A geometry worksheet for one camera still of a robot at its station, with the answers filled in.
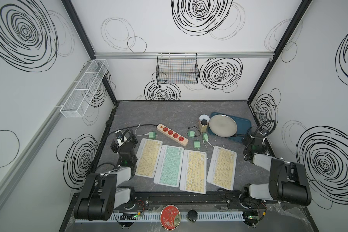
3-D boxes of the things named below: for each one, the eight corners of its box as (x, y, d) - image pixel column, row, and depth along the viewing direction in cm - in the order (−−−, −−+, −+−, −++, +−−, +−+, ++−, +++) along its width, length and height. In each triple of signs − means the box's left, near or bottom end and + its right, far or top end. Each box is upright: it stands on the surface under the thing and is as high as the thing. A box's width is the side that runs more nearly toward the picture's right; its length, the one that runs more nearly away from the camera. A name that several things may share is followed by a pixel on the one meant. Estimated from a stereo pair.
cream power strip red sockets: (155, 129, 105) (155, 127, 102) (160, 124, 108) (160, 122, 105) (185, 147, 95) (185, 145, 93) (189, 141, 99) (190, 138, 96)
